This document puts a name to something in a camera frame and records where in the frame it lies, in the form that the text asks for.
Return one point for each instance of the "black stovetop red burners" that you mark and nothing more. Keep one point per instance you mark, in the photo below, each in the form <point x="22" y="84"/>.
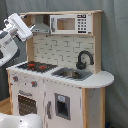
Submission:
<point x="37" y="66"/>

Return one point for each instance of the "grey toy sink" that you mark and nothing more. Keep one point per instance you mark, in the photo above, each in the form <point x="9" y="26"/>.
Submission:
<point x="73" y="74"/>

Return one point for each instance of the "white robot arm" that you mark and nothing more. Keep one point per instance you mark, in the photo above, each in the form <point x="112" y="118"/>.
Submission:
<point x="10" y="51"/>

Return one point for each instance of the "black toy faucet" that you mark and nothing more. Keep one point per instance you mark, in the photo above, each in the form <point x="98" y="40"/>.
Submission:
<point x="81" y="63"/>

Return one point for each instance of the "left red oven knob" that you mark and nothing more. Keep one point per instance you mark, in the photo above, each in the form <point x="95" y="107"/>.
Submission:
<point x="15" y="78"/>

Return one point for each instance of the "toy microwave with door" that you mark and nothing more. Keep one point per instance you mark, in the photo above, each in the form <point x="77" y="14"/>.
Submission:
<point x="71" y="24"/>

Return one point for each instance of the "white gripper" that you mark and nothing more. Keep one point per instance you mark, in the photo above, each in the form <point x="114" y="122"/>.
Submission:
<point x="14" y="25"/>

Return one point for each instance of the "red oven knob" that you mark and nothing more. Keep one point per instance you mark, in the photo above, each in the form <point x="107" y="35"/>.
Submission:
<point x="15" y="78"/>
<point x="34" y="84"/>

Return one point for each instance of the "grey range hood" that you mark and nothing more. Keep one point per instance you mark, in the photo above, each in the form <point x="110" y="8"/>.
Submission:
<point x="42" y="23"/>

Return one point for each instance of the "right red oven knob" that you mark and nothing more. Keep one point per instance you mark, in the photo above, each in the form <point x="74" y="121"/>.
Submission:
<point x="34" y="84"/>

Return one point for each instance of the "toy oven door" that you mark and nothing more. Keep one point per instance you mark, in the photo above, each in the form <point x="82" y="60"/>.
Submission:
<point x="26" y="103"/>

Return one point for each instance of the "wooden toy kitchen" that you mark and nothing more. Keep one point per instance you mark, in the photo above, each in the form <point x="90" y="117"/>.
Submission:
<point x="87" y="97"/>

